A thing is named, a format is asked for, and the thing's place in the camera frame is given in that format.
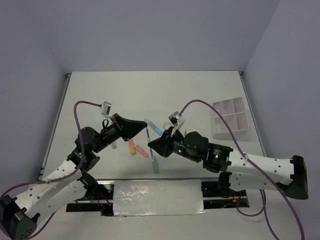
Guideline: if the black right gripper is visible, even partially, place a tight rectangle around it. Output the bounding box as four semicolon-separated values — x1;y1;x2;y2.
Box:
147;125;201;163

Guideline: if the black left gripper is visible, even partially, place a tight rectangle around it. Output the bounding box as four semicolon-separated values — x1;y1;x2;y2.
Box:
92;113;147;153

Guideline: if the blue pen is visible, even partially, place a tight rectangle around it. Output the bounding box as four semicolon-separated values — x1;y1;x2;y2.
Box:
144;118;155;161

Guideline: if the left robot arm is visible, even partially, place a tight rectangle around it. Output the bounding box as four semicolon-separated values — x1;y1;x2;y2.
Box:
0;113;147;240

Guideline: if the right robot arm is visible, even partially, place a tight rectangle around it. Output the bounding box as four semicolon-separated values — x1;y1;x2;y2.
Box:
148;127;309;200

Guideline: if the blue highlighter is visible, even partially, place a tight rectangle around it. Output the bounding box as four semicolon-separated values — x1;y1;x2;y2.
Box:
146;119;163;136

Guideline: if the orange pink highlighter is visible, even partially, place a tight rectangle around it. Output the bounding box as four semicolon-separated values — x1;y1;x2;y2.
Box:
128;139;136;156

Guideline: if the pink utility knife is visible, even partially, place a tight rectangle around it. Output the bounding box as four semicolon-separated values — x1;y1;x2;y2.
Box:
135;144;149;159

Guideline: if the clear tape roll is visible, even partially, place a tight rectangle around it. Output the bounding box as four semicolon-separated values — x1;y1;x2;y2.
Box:
163;121;173;130

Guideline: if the green correction tape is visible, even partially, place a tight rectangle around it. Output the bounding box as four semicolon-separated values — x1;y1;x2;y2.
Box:
152;155;160;174

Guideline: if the silver foil panel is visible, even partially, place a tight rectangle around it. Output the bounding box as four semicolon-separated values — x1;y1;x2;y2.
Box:
113;179;205;217

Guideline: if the white compartment organizer tray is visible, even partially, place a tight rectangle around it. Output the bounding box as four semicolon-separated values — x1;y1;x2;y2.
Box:
210;97;250;141

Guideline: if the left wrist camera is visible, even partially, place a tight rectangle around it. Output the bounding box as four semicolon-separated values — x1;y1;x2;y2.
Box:
100;101;112;117

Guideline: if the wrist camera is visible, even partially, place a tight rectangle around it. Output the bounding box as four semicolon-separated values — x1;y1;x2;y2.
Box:
168;111;186;135
100;101;112;117

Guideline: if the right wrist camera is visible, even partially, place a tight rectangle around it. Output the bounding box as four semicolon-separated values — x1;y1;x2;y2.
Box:
168;111;186;135

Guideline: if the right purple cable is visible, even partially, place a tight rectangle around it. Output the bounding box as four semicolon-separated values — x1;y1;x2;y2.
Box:
178;100;306;240

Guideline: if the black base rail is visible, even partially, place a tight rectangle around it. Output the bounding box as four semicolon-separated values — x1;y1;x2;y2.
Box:
66;180;250;217

